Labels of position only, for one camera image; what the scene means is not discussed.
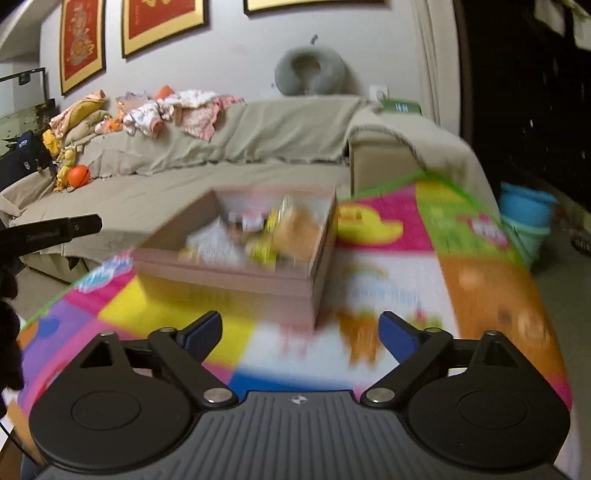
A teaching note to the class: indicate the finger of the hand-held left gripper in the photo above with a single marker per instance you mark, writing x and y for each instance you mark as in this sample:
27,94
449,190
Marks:
46,235

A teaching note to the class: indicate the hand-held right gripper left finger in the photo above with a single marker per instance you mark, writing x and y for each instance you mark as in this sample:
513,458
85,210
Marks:
203,330

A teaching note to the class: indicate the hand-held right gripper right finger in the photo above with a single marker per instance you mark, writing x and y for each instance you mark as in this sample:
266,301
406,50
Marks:
397,334

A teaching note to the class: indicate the pink cardboard box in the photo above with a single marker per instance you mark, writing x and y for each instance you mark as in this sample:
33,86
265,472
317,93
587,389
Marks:
231,290

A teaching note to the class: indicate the orange ball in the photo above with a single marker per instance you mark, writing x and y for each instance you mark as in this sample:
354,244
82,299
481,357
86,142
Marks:
77,177

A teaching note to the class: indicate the dark blue bag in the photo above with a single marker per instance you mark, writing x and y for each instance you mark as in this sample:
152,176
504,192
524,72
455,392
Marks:
25,159

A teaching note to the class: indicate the yellow plush toy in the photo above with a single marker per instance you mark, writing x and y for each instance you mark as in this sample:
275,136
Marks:
51,143

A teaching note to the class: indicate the colourful cartoon play mat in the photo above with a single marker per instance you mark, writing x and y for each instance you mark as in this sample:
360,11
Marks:
485,286

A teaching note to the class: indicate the yellow snack packet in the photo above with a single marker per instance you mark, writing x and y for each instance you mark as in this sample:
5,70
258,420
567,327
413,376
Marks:
263,247

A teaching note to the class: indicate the folded pink yellow blanket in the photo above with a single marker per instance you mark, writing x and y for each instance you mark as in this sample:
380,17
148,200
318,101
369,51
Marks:
83,115

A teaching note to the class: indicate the glass tank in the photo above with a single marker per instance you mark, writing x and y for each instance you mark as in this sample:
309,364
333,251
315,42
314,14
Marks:
23,110

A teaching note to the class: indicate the bread packet with yellow label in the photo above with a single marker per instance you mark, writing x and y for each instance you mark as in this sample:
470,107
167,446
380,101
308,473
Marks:
300,233

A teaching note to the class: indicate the teal plastic bucket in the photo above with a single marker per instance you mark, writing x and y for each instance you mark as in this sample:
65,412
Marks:
531,242

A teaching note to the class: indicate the beige sofa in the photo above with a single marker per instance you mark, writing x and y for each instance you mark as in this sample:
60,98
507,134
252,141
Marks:
378,157

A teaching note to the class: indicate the pile of baby clothes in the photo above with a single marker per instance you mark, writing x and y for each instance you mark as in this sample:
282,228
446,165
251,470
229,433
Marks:
184,110

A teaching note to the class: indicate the beige fringed sofa cover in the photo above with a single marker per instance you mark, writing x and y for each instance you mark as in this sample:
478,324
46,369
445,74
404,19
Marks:
277,129

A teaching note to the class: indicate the green book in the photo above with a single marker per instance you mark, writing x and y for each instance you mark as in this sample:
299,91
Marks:
400,106

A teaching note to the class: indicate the grey neck pillow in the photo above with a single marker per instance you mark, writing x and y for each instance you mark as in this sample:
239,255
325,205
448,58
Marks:
288,69

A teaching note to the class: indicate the cream curtain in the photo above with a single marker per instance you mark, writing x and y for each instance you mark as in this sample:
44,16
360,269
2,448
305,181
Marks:
436,60

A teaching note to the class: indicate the hanging light garment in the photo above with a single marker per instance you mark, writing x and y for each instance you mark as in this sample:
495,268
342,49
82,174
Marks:
563,21

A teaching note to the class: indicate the gold framed wall picture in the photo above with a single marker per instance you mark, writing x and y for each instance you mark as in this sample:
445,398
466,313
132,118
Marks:
82,46
314,5
161,23

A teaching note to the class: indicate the white wall socket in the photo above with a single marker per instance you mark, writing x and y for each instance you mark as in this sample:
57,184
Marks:
379,92

